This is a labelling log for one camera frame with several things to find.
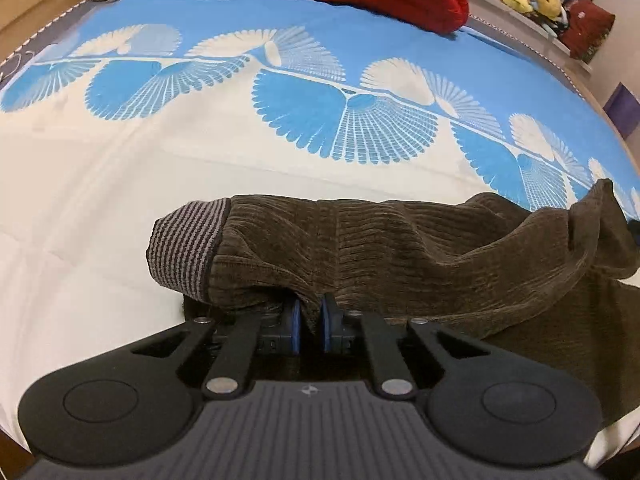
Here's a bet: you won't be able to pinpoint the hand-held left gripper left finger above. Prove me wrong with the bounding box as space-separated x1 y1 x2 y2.
132 302 302 400

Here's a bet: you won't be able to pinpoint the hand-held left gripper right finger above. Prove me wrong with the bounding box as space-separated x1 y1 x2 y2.
322 294 493 401

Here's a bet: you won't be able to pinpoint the brown corduroy pants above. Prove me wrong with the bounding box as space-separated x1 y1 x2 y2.
146 178 640 431

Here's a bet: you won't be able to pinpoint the blue white printed bed sheet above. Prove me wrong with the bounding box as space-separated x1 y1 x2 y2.
0 0 640 471

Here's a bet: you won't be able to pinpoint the white windowsill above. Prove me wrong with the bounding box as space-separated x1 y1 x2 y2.
450 0 593 77

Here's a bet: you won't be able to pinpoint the purple board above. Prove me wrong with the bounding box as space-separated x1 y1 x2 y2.
602 81 640 140

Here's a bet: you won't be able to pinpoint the yellow bear plush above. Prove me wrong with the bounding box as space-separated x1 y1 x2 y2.
530 0 568 23

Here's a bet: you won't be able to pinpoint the dark red cushion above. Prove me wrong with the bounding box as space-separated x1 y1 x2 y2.
557 0 617 65

